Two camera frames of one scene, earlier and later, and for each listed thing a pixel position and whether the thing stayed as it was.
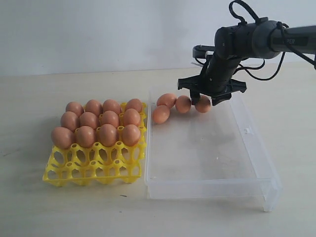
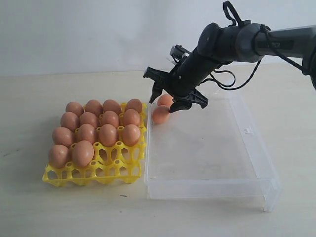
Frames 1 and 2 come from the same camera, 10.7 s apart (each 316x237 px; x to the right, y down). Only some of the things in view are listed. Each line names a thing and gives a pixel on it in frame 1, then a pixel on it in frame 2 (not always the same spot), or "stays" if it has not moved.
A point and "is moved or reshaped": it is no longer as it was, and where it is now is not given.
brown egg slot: x=93 y=105 stays
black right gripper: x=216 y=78 → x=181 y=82
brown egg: x=203 y=104 is moved or reshaped
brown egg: x=111 y=117 stays
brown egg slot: x=135 y=103 stays
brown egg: x=107 y=135 stays
